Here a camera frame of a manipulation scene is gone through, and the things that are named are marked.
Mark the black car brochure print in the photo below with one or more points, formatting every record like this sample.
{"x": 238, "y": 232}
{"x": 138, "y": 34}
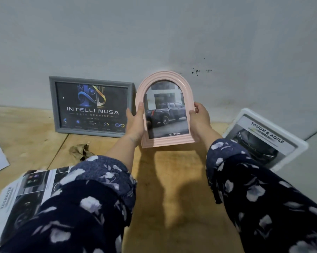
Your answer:
{"x": 256, "y": 144}

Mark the person's left forearm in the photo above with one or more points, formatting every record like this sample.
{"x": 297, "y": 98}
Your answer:
{"x": 82, "y": 208}

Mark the brown wiping cloth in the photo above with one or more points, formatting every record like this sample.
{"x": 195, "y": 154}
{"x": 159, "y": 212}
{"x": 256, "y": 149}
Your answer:
{"x": 80, "y": 151}

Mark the white picture frame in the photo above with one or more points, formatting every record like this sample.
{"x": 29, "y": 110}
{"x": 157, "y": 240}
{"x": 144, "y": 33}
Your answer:
{"x": 300, "y": 148}

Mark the person's left hand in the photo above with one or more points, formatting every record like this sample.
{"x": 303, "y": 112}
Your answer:
{"x": 136, "y": 126}

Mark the grey picture frame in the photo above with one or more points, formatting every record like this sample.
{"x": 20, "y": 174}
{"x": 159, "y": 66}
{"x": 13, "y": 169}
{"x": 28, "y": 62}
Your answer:
{"x": 52, "y": 108}

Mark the arched car dashboard print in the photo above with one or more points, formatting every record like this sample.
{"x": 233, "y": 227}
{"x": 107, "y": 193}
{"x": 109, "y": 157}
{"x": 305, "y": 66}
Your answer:
{"x": 16, "y": 197}

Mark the person's right forearm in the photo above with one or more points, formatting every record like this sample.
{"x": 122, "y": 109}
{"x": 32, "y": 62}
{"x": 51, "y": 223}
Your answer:
{"x": 266, "y": 202}

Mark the pink arched picture frame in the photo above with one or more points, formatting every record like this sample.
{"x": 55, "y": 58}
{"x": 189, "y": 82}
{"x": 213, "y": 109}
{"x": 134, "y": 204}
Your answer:
{"x": 163, "y": 75}

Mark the person's right hand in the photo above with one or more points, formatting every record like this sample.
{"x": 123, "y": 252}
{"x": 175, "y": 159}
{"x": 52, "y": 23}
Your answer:
{"x": 200, "y": 123}

